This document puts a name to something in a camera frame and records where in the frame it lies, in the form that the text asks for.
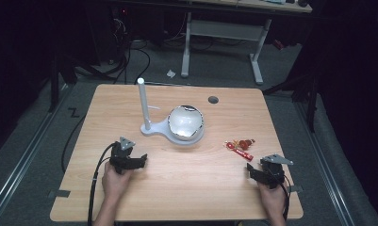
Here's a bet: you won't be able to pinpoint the long red snack stick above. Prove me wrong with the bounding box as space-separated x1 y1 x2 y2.
232 148 255 162

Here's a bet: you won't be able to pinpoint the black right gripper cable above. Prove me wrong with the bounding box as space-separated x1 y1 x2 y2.
280 174 292 221

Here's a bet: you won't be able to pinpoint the white-framed background desk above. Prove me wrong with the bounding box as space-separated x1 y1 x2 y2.
107 0 313 86

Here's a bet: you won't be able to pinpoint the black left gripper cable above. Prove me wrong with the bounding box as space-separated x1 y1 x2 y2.
87 141 119 226

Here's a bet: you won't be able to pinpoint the person's left hand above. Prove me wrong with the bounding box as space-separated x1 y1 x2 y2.
101 162 135 202

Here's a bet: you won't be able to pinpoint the black floor cables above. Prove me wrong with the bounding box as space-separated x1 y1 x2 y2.
60 12 216 85

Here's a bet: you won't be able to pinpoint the shiny metal bowl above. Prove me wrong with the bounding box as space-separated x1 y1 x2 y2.
167 105 205 141

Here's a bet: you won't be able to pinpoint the round red wrapped candy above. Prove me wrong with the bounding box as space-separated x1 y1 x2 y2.
238 138 256 152

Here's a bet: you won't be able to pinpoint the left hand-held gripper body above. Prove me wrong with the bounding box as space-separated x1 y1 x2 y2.
108 136 137 175

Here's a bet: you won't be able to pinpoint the person's right hand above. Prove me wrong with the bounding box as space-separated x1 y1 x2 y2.
257 181 288 211

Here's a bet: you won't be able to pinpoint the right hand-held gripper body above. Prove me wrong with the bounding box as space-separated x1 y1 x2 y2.
259 153 295 190

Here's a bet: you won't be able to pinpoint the white stand with pole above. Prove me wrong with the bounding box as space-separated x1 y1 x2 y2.
137 77 205 146

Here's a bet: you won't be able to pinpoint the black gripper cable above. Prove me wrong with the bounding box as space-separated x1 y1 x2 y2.
280 174 292 221
87 141 119 226

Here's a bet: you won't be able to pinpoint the metal floor rail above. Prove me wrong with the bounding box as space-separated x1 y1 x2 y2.
294 102 357 226
0 84 72 220

